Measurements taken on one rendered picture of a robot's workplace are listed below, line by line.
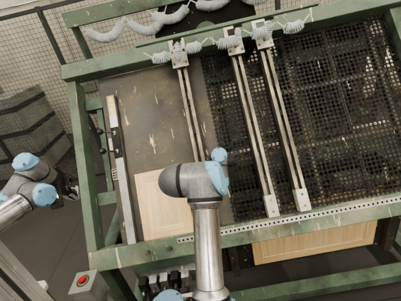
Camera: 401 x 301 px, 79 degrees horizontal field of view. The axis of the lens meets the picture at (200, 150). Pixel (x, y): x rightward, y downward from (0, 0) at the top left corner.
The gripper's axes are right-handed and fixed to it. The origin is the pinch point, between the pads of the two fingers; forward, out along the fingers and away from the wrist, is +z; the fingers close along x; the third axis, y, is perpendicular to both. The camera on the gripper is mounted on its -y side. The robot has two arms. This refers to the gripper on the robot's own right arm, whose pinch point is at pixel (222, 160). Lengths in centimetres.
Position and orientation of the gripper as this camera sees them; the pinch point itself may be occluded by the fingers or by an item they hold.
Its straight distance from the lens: 150.3
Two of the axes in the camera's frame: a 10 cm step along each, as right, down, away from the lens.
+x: 1.8, 9.7, -1.6
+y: -9.8, 1.9, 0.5
